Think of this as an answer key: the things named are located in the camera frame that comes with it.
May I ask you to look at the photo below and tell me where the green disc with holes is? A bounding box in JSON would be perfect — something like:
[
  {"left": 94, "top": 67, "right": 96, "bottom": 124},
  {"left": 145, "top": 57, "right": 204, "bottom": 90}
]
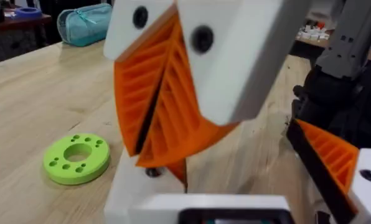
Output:
[{"left": 42, "top": 133, "right": 111, "bottom": 186}]

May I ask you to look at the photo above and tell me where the finger of the white orange right gripper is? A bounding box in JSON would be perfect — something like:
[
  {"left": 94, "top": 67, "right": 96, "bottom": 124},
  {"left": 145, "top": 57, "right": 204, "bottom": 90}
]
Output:
[
  {"left": 102, "top": 0, "right": 179, "bottom": 157},
  {"left": 135, "top": 0, "right": 311, "bottom": 169}
]

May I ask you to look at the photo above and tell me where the white orange left gripper right finger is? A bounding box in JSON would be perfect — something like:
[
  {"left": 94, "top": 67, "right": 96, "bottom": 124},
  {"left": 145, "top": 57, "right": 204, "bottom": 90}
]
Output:
[{"left": 286, "top": 118, "right": 371, "bottom": 224}]

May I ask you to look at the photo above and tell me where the heap of white toy blocks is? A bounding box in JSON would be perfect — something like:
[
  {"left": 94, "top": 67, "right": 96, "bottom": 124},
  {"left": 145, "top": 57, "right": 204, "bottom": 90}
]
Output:
[{"left": 296, "top": 20, "right": 331, "bottom": 42}]

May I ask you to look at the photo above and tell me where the blue tape roll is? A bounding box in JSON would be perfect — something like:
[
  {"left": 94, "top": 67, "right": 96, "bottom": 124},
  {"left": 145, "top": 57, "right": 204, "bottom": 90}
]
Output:
[{"left": 14, "top": 6, "right": 44, "bottom": 20}]

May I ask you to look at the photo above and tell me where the dark side table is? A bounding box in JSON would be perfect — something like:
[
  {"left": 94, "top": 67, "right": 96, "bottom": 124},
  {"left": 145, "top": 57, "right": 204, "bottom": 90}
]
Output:
[{"left": 0, "top": 12, "right": 53, "bottom": 67}]

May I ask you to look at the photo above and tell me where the teal zip bag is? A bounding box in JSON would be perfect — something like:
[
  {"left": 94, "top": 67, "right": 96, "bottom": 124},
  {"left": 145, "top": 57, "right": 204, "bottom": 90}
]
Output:
[{"left": 57, "top": 2, "right": 113, "bottom": 48}]

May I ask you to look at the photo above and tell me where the bare white left gripper left finger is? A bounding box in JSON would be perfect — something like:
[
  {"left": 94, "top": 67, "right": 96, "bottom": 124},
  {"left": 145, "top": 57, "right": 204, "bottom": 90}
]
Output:
[{"left": 103, "top": 148, "right": 187, "bottom": 224}]

